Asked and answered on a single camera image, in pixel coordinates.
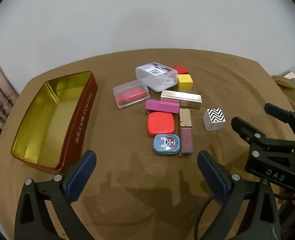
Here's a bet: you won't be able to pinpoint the black cable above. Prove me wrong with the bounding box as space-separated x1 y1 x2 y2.
273 190 295 202
197 197 214 240

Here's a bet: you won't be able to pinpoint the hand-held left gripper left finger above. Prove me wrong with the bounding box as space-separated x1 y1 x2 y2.
14 150 97 240

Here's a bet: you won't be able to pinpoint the red rounded square case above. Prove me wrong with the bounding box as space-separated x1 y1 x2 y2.
147 112 175 137

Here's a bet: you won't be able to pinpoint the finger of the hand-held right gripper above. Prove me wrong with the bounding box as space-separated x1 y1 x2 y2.
265 103 295 141
231 116 295 153

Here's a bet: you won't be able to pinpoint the yellow wooden block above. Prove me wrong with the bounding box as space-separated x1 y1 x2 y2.
177 74 193 92

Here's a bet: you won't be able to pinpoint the small clear box red contents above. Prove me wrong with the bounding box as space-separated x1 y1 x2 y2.
113 79 150 109

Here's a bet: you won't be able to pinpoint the silver rectangular bar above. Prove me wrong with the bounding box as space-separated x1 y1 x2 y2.
161 90 202 110

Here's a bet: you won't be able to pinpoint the small blue cartoon tin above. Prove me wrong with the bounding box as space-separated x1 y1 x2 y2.
153 134 180 156

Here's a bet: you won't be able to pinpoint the red wooden block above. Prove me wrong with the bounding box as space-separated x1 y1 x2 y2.
172 66 189 75

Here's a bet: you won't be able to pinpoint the tan fabric bag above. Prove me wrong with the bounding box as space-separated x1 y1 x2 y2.
271 75 295 112

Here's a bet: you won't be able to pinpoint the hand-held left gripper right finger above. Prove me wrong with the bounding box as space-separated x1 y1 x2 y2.
197 150 280 240

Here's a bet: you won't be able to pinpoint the lip gloss tube gold cap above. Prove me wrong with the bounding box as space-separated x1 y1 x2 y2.
179 108 194 157

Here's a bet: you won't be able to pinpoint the white cube zigzag pattern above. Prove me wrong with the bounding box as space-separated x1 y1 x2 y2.
203 108 227 131

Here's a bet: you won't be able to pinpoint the large clear labelled plastic box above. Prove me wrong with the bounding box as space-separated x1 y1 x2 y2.
135 62 178 92

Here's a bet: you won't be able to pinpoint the pink wooden block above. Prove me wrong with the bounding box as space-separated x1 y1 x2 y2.
145 99 180 113

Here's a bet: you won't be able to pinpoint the red and gold tin box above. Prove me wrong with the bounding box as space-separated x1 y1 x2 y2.
10 71 98 172

